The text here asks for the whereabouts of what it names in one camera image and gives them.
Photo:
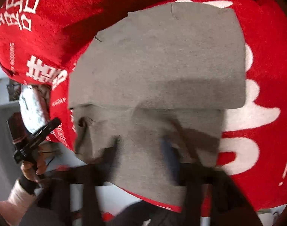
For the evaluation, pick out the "red blanket with white print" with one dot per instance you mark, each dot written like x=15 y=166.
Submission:
x=41 y=41

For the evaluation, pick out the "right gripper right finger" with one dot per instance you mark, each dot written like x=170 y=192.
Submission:
x=226 y=204

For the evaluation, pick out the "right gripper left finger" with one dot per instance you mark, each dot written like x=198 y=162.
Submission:
x=69 y=197

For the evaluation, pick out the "left hand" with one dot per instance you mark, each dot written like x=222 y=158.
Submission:
x=30 y=172

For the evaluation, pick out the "grey small garment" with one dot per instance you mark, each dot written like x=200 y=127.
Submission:
x=170 y=70

